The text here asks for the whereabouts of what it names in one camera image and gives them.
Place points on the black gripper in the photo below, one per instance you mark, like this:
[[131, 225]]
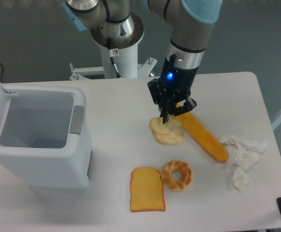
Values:
[[173, 80]]

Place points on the pale twisted round bread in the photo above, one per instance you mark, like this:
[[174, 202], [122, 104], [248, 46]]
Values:
[[169, 133]]

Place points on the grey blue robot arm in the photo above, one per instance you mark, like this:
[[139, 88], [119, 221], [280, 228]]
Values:
[[192, 24]]

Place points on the white trash can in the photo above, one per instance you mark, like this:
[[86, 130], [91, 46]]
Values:
[[44, 136]]

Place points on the long orange baguette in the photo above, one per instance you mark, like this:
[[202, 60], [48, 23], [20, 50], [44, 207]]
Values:
[[203, 136]]

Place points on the crumpled white tissue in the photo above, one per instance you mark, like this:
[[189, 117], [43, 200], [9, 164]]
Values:
[[243, 154]]

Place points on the orange toast slice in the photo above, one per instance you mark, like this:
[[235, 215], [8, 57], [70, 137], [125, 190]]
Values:
[[146, 190]]

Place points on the braided ring bread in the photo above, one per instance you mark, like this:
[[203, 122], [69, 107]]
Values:
[[177, 175]]

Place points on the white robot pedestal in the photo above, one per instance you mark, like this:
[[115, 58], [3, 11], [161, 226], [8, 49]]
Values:
[[119, 58]]

